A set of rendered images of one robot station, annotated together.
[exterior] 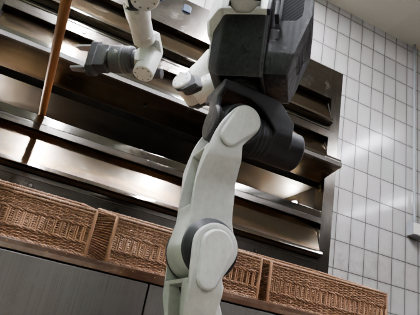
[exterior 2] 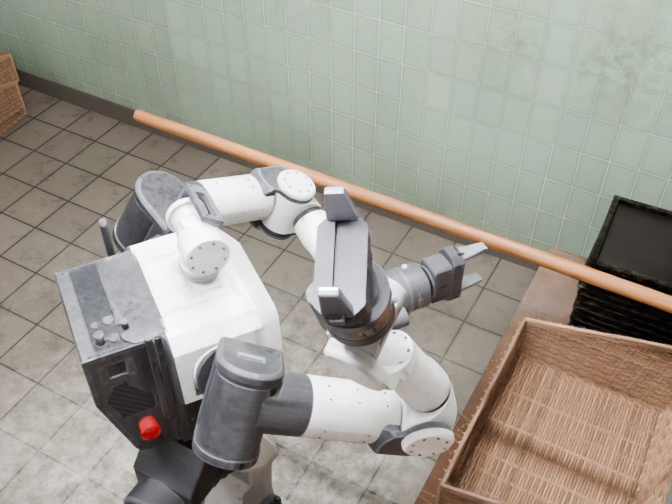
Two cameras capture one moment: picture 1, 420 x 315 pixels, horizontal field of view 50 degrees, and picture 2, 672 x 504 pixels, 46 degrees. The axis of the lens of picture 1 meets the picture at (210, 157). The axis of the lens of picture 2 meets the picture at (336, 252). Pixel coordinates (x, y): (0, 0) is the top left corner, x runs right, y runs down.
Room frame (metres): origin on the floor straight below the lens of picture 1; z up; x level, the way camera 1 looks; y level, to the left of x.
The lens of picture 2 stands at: (1.91, -0.42, 2.27)
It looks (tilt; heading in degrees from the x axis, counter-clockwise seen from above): 44 degrees down; 140
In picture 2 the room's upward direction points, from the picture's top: straight up
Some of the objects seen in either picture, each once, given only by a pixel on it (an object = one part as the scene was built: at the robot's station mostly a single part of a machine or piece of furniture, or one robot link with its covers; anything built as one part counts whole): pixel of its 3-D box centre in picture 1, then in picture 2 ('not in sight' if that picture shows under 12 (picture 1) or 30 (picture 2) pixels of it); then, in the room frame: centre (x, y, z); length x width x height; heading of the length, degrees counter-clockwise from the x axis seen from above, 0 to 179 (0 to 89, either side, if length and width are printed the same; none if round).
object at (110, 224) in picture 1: (170, 249); not in sight; (1.72, 0.08, 0.72); 0.56 x 0.49 x 0.28; 110
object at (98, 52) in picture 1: (108, 58); (427, 280); (1.23, 0.38, 1.19); 0.12 x 0.10 x 0.13; 75
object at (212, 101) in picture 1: (254, 129); (193, 451); (1.14, -0.11, 0.99); 0.28 x 0.13 x 0.18; 110
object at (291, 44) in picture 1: (260, 45); (176, 340); (1.10, -0.08, 1.26); 0.34 x 0.30 x 0.36; 165
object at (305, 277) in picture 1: (297, 284); not in sight; (1.93, -0.47, 0.72); 0.56 x 0.49 x 0.28; 109
